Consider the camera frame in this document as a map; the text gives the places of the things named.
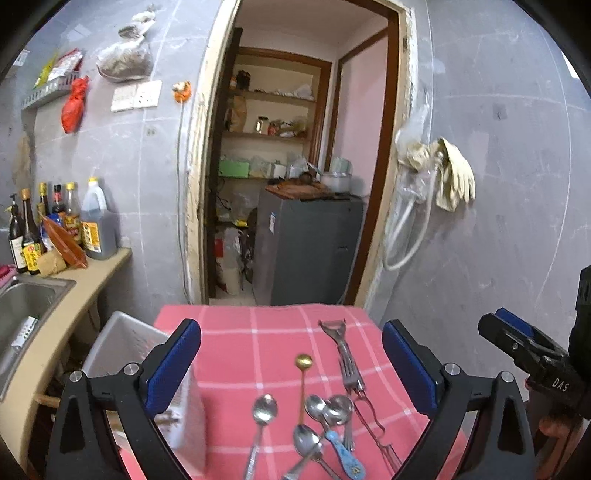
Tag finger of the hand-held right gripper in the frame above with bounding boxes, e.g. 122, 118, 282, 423
478, 314, 580, 414
495, 308, 566, 356

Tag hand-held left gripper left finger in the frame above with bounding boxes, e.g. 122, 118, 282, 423
45, 318, 203, 480

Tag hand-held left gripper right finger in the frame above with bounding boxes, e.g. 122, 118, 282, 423
381, 318, 540, 480

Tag white plastic basket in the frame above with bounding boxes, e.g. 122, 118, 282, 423
82, 311, 206, 464

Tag metal peeler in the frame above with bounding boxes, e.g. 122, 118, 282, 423
318, 318, 358, 372

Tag person's right hand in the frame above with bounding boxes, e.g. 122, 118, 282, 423
539, 413, 583, 439

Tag metal fork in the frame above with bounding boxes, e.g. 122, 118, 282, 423
338, 342, 362, 393
344, 346, 368, 394

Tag metal spoon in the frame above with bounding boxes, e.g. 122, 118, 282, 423
293, 425, 345, 480
244, 394, 279, 480
305, 394, 329, 444
281, 442, 325, 480
323, 395, 355, 452

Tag pink checkered tablecloth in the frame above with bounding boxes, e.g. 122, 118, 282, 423
115, 302, 467, 480

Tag gold spoon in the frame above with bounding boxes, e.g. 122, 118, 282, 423
294, 353, 315, 425

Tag white sack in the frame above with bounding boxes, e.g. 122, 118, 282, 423
214, 228, 243, 296

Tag beige kitchen counter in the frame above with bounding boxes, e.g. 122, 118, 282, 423
0, 247, 133, 462

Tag beige rubber gloves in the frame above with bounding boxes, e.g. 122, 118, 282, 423
399, 137, 476, 212

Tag large dark liquid jug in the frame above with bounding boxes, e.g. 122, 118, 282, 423
80, 177, 119, 260

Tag beige sponge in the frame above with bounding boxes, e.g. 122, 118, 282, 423
36, 252, 68, 277

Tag grey refrigerator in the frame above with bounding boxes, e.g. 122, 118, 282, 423
253, 188, 366, 306

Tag steel sink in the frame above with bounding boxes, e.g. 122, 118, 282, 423
0, 274, 77, 403

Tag yellow cap bottle red label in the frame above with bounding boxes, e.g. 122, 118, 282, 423
64, 182, 83, 246

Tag soy sauce bottle yellow label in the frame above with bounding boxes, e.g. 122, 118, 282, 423
20, 188, 45, 276

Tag dark pump bottle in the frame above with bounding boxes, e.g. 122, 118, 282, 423
2, 193, 29, 274

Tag green box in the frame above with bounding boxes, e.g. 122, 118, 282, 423
218, 159, 250, 179

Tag wooden cutting board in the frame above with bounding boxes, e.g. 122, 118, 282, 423
265, 179, 334, 200

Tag clear plastic bag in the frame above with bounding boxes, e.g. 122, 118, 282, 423
394, 105, 440, 204

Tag brown paper bag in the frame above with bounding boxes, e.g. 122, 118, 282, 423
229, 94, 248, 133

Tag red plastic bag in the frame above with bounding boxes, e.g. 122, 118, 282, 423
61, 76, 90, 135

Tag wooden shelf unit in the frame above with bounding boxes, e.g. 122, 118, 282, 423
221, 46, 333, 183

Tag bag of dried goods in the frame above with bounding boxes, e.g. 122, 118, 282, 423
95, 4, 158, 84

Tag yellow packet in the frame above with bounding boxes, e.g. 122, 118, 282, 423
32, 54, 60, 91

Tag red and white packet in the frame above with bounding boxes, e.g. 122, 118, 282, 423
48, 49, 85, 80

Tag metal wire tongs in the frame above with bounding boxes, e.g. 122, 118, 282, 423
355, 388, 403, 474

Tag blue handled ceramic spoon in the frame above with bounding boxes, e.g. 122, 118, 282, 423
324, 429, 366, 479

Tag white hose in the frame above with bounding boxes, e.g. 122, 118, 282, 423
382, 174, 435, 271

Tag cream door frame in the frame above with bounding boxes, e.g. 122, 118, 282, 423
182, 0, 414, 308

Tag thin wall cable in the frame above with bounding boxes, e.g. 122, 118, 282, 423
177, 99, 191, 303

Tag white wall switch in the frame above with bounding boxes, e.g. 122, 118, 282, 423
111, 85, 139, 112

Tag white wall socket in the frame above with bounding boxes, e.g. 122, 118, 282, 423
137, 80, 164, 108

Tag metal wall shelf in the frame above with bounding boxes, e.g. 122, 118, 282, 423
20, 71, 80, 112

